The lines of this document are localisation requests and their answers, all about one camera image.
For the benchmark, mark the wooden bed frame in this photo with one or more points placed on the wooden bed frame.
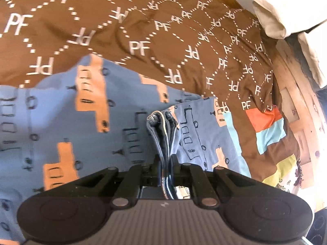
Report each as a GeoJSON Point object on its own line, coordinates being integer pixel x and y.
{"type": "Point", "coordinates": [301, 117]}

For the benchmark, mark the brown patterned blanket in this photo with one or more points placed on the brown patterned blanket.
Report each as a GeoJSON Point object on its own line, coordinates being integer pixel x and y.
{"type": "Point", "coordinates": [143, 20]}

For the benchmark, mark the blue pants with orange print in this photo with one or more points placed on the blue pants with orange print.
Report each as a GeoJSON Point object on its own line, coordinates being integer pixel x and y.
{"type": "Point", "coordinates": [51, 122]}

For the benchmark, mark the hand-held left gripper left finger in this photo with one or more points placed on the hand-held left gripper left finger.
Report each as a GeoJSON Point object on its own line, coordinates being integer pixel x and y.
{"type": "Point", "coordinates": [155, 169]}

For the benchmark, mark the cream hanging cloth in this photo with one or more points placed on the cream hanging cloth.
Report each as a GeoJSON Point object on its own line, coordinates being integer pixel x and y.
{"type": "Point", "coordinates": [278, 12]}
{"type": "Point", "coordinates": [315, 56]}

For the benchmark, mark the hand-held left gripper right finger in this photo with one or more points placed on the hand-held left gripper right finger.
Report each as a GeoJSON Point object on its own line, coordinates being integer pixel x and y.
{"type": "Point", "coordinates": [175, 166]}

